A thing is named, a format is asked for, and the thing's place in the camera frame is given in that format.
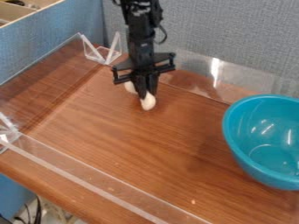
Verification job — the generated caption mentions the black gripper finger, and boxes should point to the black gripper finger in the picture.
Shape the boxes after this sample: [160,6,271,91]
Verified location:
[145,73,158,95]
[132,74,146,100]

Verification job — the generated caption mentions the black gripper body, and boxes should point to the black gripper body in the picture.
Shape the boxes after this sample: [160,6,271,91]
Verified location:
[112,37,174,84]

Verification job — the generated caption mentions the white plush mushroom toy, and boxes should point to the white plush mushroom toy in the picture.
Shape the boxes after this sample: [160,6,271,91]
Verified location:
[124,81,156,111]

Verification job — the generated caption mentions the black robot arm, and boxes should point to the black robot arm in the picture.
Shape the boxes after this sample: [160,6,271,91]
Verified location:
[112,0,174,100]

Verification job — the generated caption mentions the blue plastic bowl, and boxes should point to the blue plastic bowl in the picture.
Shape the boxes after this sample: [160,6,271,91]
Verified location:
[221,94,299,191]

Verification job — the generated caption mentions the clear acrylic back barrier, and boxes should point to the clear acrylic back barrier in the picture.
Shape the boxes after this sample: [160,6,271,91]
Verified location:
[160,48,299,104]

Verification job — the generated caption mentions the clear acrylic barrier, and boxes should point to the clear acrylic barrier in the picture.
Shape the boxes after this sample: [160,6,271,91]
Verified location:
[0,32,82,86]
[160,48,299,104]
[0,112,211,224]

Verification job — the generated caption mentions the clear acrylic left barrier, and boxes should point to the clear acrylic left barrier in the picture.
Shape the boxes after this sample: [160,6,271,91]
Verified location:
[0,32,82,86]

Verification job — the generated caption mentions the wooden shelf box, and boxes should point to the wooden shelf box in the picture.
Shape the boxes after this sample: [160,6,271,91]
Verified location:
[0,0,65,29]

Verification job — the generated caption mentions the clear acrylic front barrier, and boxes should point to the clear acrylic front barrier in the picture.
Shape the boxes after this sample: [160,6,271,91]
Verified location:
[0,112,211,224]

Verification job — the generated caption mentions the clear acrylic corner bracket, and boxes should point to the clear acrylic corner bracket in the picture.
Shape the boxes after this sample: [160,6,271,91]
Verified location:
[78,32,121,66]

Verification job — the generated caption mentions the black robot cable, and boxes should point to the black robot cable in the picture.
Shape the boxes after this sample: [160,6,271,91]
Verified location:
[153,24,169,46]

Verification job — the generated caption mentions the black floor cables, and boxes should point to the black floor cables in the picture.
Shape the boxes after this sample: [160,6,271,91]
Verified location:
[0,195,44,224]

